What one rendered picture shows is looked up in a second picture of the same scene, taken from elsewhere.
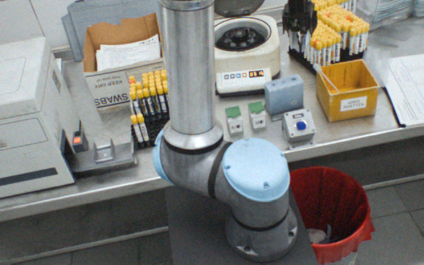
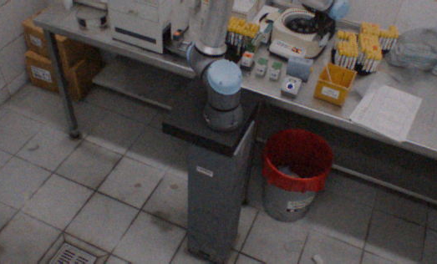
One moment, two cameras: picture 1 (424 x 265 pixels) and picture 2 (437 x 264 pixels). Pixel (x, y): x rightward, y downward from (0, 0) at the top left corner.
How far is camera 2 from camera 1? 0.80 m
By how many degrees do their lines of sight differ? 17
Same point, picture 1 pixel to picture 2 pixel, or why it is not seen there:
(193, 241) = (189, 104)
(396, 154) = (383, 164)
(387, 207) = (362, 198)
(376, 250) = (332, 215)
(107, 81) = not seen: hidden behind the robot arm
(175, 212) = (191, 88)
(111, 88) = not seen: hidden behind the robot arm
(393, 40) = (400, 77)
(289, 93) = (301, 68)
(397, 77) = (375, 96)
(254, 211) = (213, 95)
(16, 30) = not seen: outside the picture
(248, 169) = (218, 73)
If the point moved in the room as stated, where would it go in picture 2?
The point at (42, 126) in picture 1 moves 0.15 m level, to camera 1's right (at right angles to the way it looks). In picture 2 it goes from (158, 13) to (189, 23)
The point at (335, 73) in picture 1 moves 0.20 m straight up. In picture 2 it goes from (337, 73) to (349, 33)
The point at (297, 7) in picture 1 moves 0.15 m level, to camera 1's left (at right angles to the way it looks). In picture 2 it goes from (320, 17) to (284, 7)
